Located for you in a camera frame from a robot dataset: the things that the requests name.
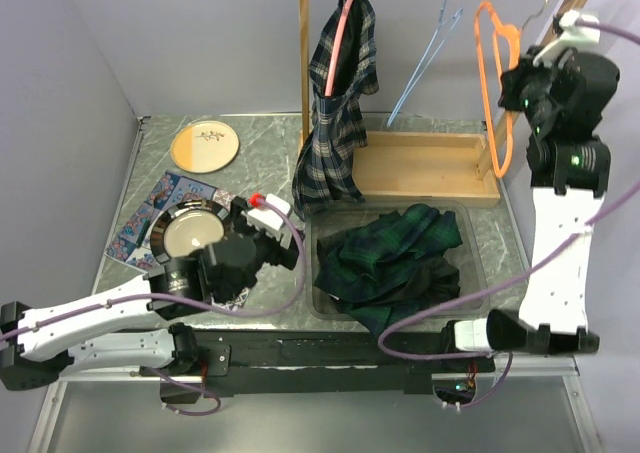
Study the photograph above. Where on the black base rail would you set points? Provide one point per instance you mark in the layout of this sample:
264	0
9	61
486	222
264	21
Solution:
232	362

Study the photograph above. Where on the green navy plaid skirt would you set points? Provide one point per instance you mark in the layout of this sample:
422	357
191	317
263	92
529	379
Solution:
392	267

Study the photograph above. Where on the light blue wire hanger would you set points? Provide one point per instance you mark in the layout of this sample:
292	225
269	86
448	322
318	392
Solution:
444	27

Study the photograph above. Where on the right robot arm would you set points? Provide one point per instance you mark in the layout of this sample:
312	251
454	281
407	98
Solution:
562	100

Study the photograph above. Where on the wooden clothes rack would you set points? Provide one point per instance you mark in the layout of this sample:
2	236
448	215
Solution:
416	164

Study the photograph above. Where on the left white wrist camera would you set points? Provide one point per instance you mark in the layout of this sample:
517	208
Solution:
269	215

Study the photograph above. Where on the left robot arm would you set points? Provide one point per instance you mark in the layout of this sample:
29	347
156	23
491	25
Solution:
207	259

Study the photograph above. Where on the blue patterned placemat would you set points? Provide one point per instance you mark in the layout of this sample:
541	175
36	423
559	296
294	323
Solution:
170	190

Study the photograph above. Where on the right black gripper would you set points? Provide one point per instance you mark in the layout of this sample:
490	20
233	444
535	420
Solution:
512	78

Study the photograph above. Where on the dark green pen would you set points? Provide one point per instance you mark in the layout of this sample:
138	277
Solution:
142	232

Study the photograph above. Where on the navy beige plaid skirt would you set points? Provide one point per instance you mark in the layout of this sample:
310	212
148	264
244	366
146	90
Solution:
324	166

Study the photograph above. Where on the pink hanger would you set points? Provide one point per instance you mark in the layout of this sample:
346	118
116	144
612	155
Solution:
333	58

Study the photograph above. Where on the beige round plate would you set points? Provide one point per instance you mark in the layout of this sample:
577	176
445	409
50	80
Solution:
204	147

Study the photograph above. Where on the clear plastic bin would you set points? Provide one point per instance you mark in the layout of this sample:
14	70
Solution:
345	215

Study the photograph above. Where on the black rimmed plate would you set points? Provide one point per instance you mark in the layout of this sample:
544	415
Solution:
186	227

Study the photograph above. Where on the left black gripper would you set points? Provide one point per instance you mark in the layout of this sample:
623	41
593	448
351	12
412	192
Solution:
280	254

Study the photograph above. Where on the orange plastic hanger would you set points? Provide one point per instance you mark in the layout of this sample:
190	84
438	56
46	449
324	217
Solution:
512	35

